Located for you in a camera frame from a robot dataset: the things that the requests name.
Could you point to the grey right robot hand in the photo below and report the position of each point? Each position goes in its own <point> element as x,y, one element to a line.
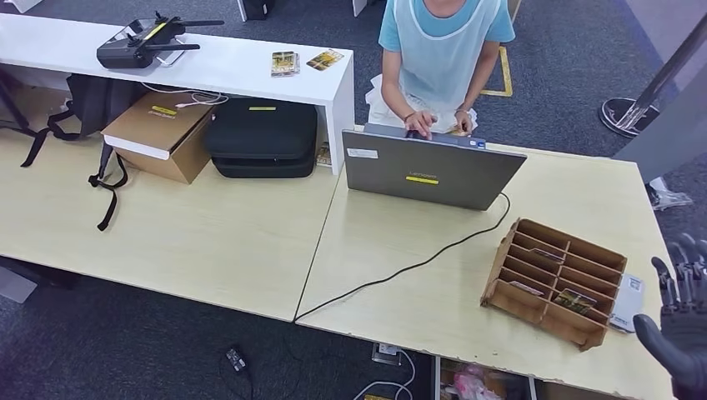
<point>682,331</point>

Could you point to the person's right hand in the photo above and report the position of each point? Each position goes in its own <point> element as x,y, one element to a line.
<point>421,121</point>

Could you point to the person's left hand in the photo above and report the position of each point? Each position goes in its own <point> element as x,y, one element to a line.
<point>464,121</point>

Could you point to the patterned room key card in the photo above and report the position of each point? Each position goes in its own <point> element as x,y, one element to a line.
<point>457,131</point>
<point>575,301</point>

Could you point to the yellow patterned ID card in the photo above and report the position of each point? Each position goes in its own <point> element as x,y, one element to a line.
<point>325,59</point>

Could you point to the person's right forearm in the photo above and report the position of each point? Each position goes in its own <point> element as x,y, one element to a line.
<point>395,91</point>

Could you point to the person's left forearm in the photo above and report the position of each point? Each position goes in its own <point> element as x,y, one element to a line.
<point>476,88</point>

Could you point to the white card reader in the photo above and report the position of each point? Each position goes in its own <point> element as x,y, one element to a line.
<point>628,303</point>

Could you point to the person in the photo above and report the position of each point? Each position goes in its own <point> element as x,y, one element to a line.
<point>442,60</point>

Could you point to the wooden card slot organizer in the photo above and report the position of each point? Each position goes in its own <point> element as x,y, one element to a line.
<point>552,287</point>

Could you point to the grey laptop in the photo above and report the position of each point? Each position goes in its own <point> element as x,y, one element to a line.
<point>431,174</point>

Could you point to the booklets under shelf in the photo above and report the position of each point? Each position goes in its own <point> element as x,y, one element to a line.
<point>323,156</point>

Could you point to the clear plastic bag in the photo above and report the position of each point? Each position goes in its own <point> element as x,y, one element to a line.
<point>667,196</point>

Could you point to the stack of patterned cards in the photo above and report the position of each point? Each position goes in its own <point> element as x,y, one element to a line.
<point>284,63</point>

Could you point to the silver stanchion with round base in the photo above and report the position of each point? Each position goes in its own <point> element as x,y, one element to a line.
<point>621,115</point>

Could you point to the black zip case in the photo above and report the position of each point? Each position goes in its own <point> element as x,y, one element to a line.
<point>260,136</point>

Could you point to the grey partition panel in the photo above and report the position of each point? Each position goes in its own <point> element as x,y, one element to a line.
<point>675,141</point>

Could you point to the white desk shelf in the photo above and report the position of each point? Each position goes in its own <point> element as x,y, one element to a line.
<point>232,69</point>

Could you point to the pink plastic bag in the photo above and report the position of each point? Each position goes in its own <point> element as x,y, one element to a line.
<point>474,385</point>

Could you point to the floor power strip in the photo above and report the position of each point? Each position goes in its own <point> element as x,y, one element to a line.
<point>385,354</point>

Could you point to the brown cardboard box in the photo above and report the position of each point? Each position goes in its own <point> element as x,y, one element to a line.
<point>161,142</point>

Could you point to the small black adapter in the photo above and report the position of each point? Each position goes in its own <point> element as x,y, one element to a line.
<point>236,360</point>

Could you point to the black remote controller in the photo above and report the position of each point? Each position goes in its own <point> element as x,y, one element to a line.
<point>120,55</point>

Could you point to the black backpack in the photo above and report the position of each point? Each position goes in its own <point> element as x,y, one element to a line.
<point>94,109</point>

